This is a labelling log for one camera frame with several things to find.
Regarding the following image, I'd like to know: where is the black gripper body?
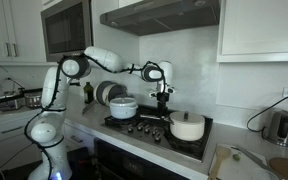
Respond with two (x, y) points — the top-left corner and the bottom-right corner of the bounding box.
(156, 91), (170, 108)

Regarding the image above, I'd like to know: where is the cream saucepan with metal handle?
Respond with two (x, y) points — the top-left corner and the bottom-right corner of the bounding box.
(139, 111), (206, 142)

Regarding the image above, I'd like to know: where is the cream saucepan lid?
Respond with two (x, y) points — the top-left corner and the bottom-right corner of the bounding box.
(169, 110), (206, 124)

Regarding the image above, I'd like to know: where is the pale grey dutch oven lid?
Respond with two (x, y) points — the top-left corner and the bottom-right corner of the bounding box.
(109, 96), (139, 110)

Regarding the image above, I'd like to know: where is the steel cooker pot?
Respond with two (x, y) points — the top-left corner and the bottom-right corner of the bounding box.
(23, 91), (44, 110)

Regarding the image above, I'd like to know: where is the pale grey dutch oven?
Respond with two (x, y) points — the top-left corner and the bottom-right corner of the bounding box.
(108, 103), (139, 121)

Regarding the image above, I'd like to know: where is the stainless gas cooktop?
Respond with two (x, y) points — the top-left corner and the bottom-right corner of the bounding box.
(100, 104), (215, 163)

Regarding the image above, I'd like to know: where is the black built-in oven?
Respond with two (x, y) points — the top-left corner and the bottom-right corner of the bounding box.
(93, 137), (190, 180)

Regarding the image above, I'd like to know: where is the wooden spatula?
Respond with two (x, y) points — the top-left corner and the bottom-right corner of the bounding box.
(208, 145), (233, 180)

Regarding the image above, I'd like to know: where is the dark olive oil bottle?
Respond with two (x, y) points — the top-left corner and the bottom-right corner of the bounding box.
(83, 81), (95, 105)

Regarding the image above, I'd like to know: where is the grey range hood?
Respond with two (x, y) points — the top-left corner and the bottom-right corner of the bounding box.
(99, 0), (222, 37)

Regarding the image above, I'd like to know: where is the small green lime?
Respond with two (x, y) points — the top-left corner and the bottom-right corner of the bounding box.
(231, 152), (243, 162)

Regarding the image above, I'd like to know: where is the kitchen knife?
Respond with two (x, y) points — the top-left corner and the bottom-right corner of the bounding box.
(230, 145), (287, 180)

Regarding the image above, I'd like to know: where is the white cutting board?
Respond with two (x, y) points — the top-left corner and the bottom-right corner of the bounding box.
(207, 142), (281, 180)

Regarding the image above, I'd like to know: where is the stainless electric kettle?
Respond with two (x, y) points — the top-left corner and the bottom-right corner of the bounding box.
(262, 109), (288, 148)

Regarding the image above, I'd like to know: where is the stainless built-in microwave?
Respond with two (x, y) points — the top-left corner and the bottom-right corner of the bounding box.
(40, 0), (95, 63)

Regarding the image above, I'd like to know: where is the round wooden board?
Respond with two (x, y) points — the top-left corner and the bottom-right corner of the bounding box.
(267, 156), (288, 180)

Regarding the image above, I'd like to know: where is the white lower cabinet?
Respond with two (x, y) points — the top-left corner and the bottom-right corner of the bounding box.
(0, 108), (97, 171)

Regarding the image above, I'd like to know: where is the black kettle power cable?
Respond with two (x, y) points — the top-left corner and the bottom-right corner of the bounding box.
(245, 94), (288, 134)

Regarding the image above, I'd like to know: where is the silver drawer handle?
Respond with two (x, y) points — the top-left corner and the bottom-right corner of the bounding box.
(69, 134), (84, 144)
(0, 125), (26, 135)

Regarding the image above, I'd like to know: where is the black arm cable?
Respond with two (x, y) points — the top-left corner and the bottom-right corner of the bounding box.
(23, 53), (168, 180)

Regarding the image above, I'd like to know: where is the black appliance cable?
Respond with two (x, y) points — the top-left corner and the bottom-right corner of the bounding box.
(4, 77), (26, 91)

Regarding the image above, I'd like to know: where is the black camera stand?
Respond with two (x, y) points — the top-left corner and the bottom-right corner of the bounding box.
(0, 87), (44, 180)

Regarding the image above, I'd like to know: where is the silver cabinet door handle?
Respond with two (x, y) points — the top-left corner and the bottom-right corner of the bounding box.
(4, 42), (12, 58)
(12, 42), (19, 58)

